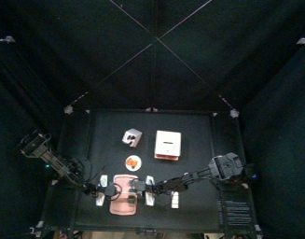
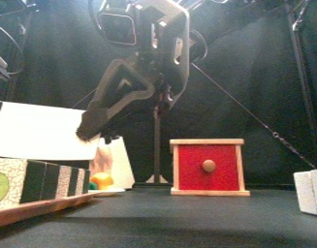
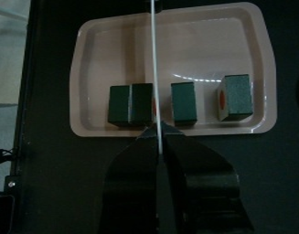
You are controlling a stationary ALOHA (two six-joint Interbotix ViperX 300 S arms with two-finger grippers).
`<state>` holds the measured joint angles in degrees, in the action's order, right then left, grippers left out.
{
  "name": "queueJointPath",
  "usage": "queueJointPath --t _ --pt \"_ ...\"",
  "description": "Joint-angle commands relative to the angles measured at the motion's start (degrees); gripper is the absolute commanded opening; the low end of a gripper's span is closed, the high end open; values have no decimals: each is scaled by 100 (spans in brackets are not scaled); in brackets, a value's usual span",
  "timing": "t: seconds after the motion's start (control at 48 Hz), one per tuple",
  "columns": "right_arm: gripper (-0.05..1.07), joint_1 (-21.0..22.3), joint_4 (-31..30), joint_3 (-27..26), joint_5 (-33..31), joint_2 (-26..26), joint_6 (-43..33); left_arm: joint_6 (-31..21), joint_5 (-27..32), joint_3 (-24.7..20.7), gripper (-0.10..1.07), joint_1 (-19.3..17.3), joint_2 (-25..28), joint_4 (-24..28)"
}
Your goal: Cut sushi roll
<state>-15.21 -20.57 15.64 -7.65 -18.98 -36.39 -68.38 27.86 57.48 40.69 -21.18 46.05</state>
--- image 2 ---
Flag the black cloth backdrop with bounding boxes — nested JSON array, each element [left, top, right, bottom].
[[0, 0, 317, 192]]

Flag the wooden cutting board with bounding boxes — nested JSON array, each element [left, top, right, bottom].
[[0, 193, 97, 231]]

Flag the black metal frame pole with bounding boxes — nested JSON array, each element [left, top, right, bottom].
[[283, 0, 317, 169]]

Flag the thin grey cable loop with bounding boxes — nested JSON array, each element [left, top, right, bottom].
[[0, 20, 26, 76]]

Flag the thin black frame post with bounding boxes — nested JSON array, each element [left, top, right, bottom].
[[143, 103, 170, 187]]

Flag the white foam block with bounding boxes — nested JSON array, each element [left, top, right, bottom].
[[293, 169, 317, 218]]

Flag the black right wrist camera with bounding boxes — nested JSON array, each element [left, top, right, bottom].
[[95, 6, 139, 47]]

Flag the diagonal brace wire with turnbuckle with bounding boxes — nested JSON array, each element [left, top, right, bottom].
[[69, 88, 99, 109], [188, 62, 317, 171]]

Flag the red wooden drawer box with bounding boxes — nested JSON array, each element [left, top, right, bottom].
[[168, 139, 251, 198]]

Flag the orange toy food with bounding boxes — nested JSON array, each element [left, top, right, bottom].
[[89, 171, 115, 191]]

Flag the small white plate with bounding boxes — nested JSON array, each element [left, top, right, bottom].
[[87, 187, 127, 199]]

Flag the white paper sheet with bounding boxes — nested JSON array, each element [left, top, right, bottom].
[[0, 101, 101, 162]]

